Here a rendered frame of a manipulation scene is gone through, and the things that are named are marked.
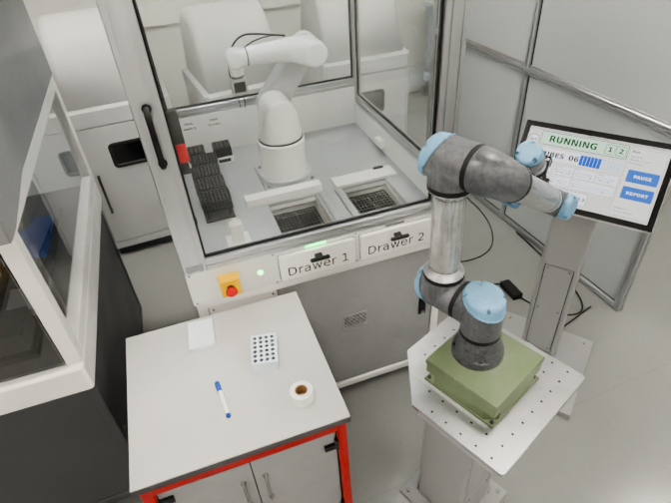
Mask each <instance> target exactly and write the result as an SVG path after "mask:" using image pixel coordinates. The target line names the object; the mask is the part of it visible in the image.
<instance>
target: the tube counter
mask: <svg viewBox="0 0 671 503"><path fill-rule="evenodd" d="M566 164H569V165H574V166H579V167H584V168H589V169H594V170H599V171H604V172H609V173H614V174H619V175H621V173H622V170H623V167H624V164H625V163H622V162H617V161H612V160H607V159H602V158H597V157H591V156H586V155H581V154H576V153H571V152H570V153H569V156H568V159H567V162H566Z"/></svg>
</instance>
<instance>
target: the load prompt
mask: <svg viewBox="0 0 671 503"><path fill-rule="evenodd" d="M539 144H543V145H549V146H554V147H559V148H564V149H570V150H575V151H580V152H585V153H590V154H596V155H601V156H606V157H611V158H617V159H622V160H626V159H627V156H628V153H629V150H630V147H631V146H628V145H622V144H616V143H611V142H605V141H600V140H594V139H588V138H583V137H577V136H572V135H566V134H560V133H555V132H549V131H544V130H543V133H542V136H541V139H540V142H539Z"/></svg>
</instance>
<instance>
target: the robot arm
mask: <svg viewBox="0 0 671 503"><path fill-rule="evenodd" d="M547 158H549V161H547V160H546V159H547ZM550 162H551V163H550ZM551 164H552V157H549V156H546V154H545V151H543V149H542V148H541V146H540V145H539V144H538V143H536V142H534V141H526V142H523V143H521V144H520V145H519V146H518V147H517V149H516V151H515V159H513V158H511V157H509V156H508V155H506V154H505V153H503V152H501V151H500V150H498V149H496V148H493V147H491V146H487V145H484V144H481V143H478V142H475V141H472V140H469V139H466V138H463V137H461V136H459V135H458V134H451V133H447V132H439V133H436V134H434V135H433V136H432V137H430V138H429V139H428V140H427V142H426V143H425V144H424V146H423V147H422V149H421V151H420V153H419V156H418V159H417V169H418V171H419V172H420V173H421V174H422V175H423V176H426V188H427V190H428V192H429V193H430V194H432V203H431V225H430V247H429V261H427V262H426V263H425V264H424V265H423V266H422V267H421V268H420V269H419V271H418V273H417V277H416V278H415V281H414V290H415V292H416V294H417V296H418V297H419V298H421V299H422V300H423V301H424V302H426V303H427V304H430V305H432V306H434V307H435V308H437V309H438V310H440V311H442V312H443V313H445V314H447V315H448V316H450V317H452V318H453V319H455V320H457V321H458V322H459V329H458V331H457V332H456V334H455V335H454V337H453V339H452V342H451V353H452V355H453V357H454V359H455V360H456V361H457V362H458V363H459V364H460V365H462V366H464V367H466V368H468V369H471V370H476V371H486V370H490V369H493V368H495V367H497V366H498V365H499V364H500V363H501V361H502V359H503V355H504V345H503V342H502V340H501V332H502V326H503V321H504V317H505V314H506V298H505V295H504V293H503V292H502V290H501V289H500V288H499V287H497V286H496V285H495V284H493V283H491V282H488V281H485V280H484V281H483V282H481V281H480V280H475V281H469V280H467V279H465V278H464V274H465V269H464V266H463V264H462V263H461V262H460V258H461V247H462V237H463V226H464V216H465V205H466V197H467V196H469V195H470V194H472V195H475V196H479V197H483V198H488V199H493V200H498V201H499V202H501V203H502V204H504V205H506V206H509V207H511V208H514V209H518V208H519V206H520V205H521V204H523V205H525V206H528V207H530V208H533V209H536V210H539V211H541V212H543V213H546V214H548V215H551V216H553V217H556V218H559V219H562V220H565V221H566V220H569V219H570V218H571V217H572V216H573V214H574V212H575V211H576V208H577V205H578V198H577V197H576V196H574V195H572V194H570V193H566V192H564V191H561V190H559V189H557V188H555V187H553V186H551V185H550V184H549V182H550V179H548V178H547V176H546V174H547V171H548V168H549V167H551Z"/></svg>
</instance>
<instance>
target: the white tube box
mask: <svg viewBox="0 0 671 503"><path fill-rule="evenodd" d="M251 364H252V370H253V372H259V371H265V370H272V369H278V368H280V367H279V355H278V343H277V337H276V333H275V332H273V333H266V334H260V335H254V336H251Z"/></svg>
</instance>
